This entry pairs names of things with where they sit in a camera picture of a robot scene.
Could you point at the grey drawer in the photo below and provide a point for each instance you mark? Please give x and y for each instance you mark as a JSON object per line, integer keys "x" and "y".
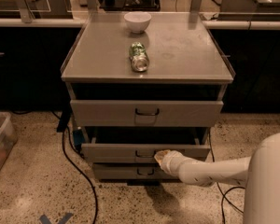
{"x": 139, "y": 145}
{"x": 146, "y": 113}
{"x": 124, "y": 171}

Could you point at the green crushed soda can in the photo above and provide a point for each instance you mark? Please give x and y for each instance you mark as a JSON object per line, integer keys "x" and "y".
{"x": 138, "y": 57}

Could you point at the blue power box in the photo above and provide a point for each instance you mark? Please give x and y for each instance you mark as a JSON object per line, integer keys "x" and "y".
{"x": 78, "y": 138}

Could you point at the grey top drawer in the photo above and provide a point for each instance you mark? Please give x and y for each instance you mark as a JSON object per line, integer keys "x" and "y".
{"x": 146, "y": 113}

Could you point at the white counter rail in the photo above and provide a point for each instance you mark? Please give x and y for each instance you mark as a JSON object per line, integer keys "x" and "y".
{"x": 218, "y": 25}

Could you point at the yellow covered gripper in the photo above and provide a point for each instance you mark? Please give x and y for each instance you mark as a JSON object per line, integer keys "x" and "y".
{"x": 172, "y": 162}

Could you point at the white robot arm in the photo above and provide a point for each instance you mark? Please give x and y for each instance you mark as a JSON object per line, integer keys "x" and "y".
{"x": 258, "y": 174}

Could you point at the clear plastic storage bin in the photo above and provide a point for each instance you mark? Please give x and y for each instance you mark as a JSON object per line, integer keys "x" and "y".
{"x": 8, "y": 136}

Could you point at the grey bottom drawer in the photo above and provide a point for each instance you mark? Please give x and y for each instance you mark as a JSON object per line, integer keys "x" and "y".
{"x": 124, "y": 171}

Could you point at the grey metal drawer cabinet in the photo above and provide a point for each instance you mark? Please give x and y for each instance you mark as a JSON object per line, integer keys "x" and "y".
{"x": 184, "y": 63}

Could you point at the white ceramic bowl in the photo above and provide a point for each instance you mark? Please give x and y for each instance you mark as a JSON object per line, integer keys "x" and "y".
{"x": 137, "y": 21}

